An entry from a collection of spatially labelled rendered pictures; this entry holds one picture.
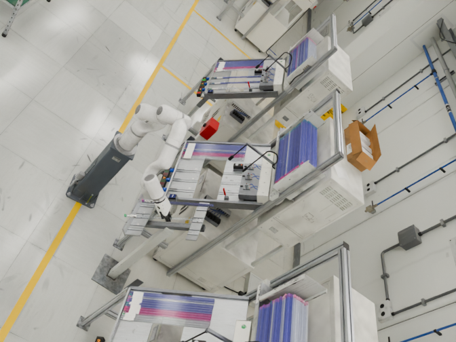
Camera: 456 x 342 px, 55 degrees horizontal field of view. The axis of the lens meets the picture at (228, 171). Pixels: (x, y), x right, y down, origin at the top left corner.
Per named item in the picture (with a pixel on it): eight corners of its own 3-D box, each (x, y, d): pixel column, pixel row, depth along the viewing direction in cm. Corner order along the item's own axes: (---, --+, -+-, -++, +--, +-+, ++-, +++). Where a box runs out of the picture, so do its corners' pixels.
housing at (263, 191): (256, 209, 313) (256, 195, 304) (263, 165, 350) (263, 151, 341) (268, 210, 312) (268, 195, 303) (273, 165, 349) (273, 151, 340)
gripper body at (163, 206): (161, 203, 256) (167, 216, 263) (167, 191, 264) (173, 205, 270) (150, 203, 259) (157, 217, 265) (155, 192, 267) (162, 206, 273)
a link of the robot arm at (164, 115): (150, 126, 310) (130, 116, 302) (157, 110, 311) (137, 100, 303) (180, 130, 268) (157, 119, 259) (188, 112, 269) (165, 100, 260)
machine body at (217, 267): (147, 259, 370) (190, 226, 334) (169, 201, 423) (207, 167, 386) (207, 296, 392) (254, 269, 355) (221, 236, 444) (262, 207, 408)
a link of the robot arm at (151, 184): (147, 196, 262) (155, 201, 256) (138, 178, 255) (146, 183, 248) (158, 188, 266) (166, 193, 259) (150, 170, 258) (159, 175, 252)
